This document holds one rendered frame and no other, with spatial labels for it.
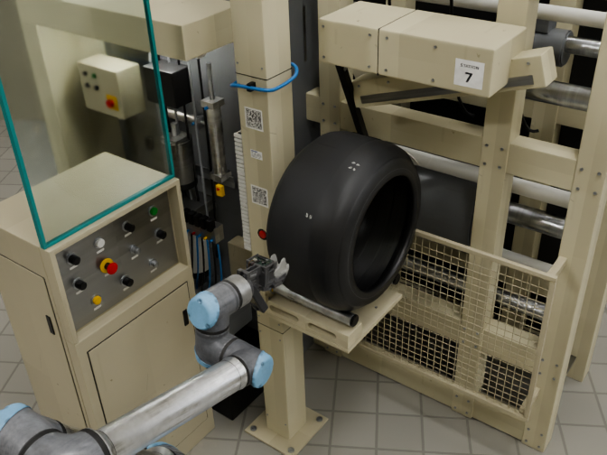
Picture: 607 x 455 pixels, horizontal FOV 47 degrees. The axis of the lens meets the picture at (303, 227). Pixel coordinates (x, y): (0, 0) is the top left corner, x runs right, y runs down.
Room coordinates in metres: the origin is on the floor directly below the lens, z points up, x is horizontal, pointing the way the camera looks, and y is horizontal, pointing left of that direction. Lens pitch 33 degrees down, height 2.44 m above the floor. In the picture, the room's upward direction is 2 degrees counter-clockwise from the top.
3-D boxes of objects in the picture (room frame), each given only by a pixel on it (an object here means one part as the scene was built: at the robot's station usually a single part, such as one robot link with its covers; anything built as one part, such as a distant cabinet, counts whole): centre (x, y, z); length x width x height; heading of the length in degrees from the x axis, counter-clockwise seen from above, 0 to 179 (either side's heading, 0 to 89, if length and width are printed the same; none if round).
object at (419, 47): (2.19, -0.39, 1.71); 0.61 x 0.25 x 0.15; 52
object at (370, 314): (2.03, -0.11, 0.80); 0.37 x 0.36 x 0.02; 142
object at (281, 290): (1.92, -0.02, 0.90); 0.35 x 0.05 x 0.05; 52
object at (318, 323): (1.92, -0.02, 0.83); 0.36 x 0.09 x 0.06; 52
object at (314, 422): (2.17, 0.11, 0.01); 0.27 x 0.27 x 0.02; 52
